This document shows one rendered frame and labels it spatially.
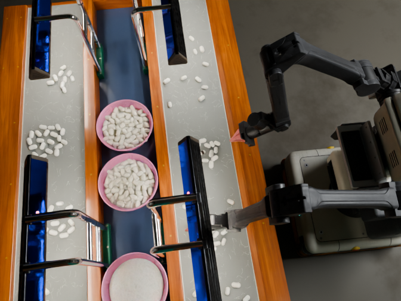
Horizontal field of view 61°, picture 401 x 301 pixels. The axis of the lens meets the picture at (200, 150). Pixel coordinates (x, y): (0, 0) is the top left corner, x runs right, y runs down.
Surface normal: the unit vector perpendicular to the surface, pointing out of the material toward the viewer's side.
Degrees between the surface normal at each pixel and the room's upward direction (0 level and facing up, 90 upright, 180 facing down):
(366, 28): 0
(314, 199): 18
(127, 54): 0
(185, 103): 0
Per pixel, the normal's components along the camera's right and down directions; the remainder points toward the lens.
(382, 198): 0.32, -0.30
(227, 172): 0.01, -0.35
